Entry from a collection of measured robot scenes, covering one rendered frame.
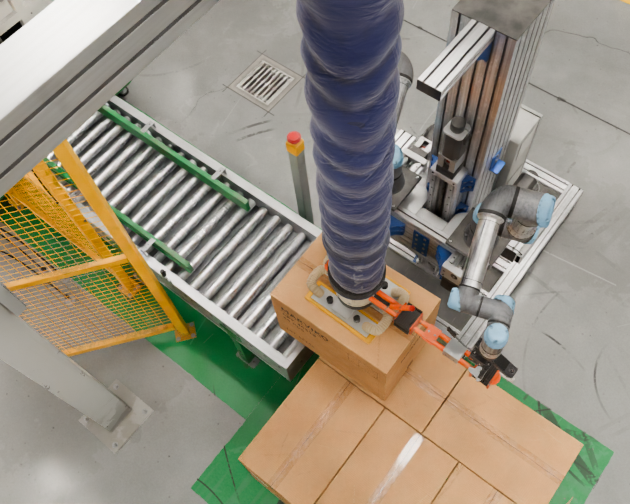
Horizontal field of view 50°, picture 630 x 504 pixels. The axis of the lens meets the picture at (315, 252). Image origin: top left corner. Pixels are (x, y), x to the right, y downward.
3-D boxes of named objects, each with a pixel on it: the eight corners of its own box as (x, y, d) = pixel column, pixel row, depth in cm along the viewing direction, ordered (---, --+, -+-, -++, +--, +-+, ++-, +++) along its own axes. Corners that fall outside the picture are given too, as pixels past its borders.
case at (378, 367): (279, 328, 321) (269, 294, 285) (329, 266, 334) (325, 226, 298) (384, 401, 301) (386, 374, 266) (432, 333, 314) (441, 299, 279)
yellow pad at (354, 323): (304, 298, 283) (303, 293, 279) (319, 281, 286) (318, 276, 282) (369, 345, 272) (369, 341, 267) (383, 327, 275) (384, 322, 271)
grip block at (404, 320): (391, 324, 265) (392, 318, 259) (406, 306, 268) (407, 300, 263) (409, 336, 262) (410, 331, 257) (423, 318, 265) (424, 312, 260)
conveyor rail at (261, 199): (73, 89, 433) (61, 68, 417) (79, 84, 435) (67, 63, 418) (362, 283, 358) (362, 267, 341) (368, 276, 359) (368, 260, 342)
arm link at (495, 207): (486, 173, 235) (446, 305, 227) (518, 181, 233) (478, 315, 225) (483, 184, 246) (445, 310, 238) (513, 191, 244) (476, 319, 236)
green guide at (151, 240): (-13, 138, 400) (-21, 129, 392) (0, 127, 403) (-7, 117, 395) (180, 284, 348) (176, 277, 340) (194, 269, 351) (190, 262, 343)
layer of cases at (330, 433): (250, 473, 342) (237, 458, 306) (366, 325, 374) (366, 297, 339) (450, 641, 303) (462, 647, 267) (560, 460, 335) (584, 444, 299)
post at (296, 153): (301, 239, 418) (284, 142, 330) (308, 231, 421) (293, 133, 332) (310, 244, 416) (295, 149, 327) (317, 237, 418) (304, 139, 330)
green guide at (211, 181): (54, 81, 417) (48, 71, 409) (66, 71, 421) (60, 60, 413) (247, 212, 365) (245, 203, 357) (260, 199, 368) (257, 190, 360)
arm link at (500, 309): (486, 287, 230) (478, 315, 225) (519, 297, 227) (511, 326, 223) (482, 297, 237) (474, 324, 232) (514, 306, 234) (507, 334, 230)
